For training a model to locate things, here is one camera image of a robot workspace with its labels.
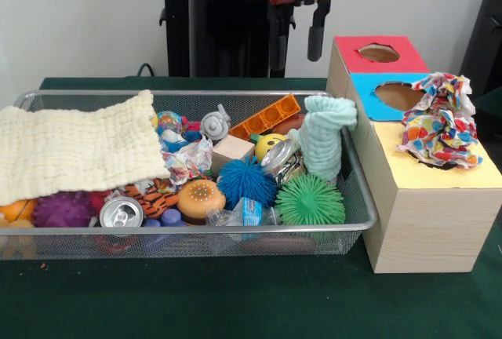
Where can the wooden box with three holes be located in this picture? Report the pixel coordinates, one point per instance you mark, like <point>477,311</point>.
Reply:
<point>431,229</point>

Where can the silver drink can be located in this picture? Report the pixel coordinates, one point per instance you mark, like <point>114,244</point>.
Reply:
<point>121,213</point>

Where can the colourful printed paper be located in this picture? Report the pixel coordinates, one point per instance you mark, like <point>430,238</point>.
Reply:
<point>439,127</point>

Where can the cream muslin cloth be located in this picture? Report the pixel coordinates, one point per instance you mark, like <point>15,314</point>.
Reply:
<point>78,146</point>

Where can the light blue muslin cloth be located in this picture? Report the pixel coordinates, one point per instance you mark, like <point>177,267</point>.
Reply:
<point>321,139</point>

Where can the orange toy block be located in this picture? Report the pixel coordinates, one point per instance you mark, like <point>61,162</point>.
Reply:
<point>266,115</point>

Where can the plain wooden cube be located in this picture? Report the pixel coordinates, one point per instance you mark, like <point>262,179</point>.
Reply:
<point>231,150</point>

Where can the blue spiky ball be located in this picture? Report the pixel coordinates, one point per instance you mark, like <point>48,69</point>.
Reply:
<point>243,182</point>

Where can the toy burger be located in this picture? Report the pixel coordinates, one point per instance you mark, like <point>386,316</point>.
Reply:
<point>200,197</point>

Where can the green spiky ball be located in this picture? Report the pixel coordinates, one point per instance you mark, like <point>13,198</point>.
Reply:
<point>310,201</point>

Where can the yellow smiley ball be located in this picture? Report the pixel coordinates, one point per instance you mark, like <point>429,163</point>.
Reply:
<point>268,144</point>

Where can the green covered side table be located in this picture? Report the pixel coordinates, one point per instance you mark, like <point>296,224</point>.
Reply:
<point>490,111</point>

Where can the crushed printed can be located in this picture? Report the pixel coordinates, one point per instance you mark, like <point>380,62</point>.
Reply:
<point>282,162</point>

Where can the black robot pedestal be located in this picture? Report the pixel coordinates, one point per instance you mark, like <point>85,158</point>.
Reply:
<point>219,29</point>

